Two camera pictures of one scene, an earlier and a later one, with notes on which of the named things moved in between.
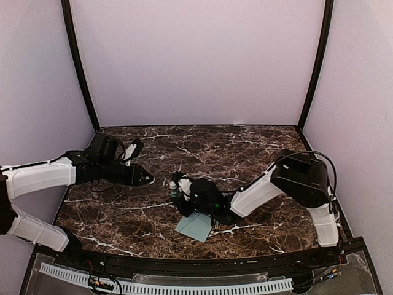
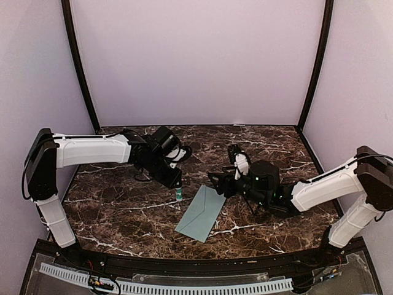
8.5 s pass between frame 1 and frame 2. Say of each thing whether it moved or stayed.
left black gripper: moved
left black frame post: stayed
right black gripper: moved
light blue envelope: stayed
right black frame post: stayed
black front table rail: stayed
